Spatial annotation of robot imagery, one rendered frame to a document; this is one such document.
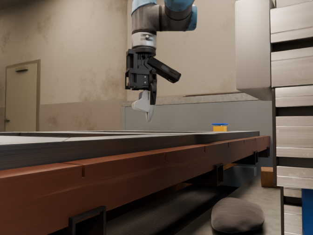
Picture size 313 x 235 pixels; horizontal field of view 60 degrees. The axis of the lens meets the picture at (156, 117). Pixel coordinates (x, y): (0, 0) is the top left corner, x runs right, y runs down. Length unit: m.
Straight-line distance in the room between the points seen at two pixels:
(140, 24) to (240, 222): 0.58
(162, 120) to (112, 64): 2.77
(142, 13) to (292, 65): 0.61
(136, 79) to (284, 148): 0.58
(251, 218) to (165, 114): 1.23
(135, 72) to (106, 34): 3.81
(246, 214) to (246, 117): 1.01
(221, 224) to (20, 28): 6.22
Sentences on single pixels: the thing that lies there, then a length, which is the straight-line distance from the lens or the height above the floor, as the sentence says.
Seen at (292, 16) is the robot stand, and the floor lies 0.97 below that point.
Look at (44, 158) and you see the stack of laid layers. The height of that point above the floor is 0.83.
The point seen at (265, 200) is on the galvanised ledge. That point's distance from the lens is 0.78.
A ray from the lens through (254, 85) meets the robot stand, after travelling 0.28.
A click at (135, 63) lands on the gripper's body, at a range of 0.80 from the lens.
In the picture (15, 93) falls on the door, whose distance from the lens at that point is 6.22.
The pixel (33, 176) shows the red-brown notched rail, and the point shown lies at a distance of 0.27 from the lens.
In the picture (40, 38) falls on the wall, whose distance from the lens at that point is 5.87.
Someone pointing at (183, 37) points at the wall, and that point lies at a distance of 3.76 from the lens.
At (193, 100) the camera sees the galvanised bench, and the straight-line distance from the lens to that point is 1.61.
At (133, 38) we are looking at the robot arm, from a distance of 0.83.
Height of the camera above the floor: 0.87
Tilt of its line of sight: 2 degrees up
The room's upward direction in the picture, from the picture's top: straight up
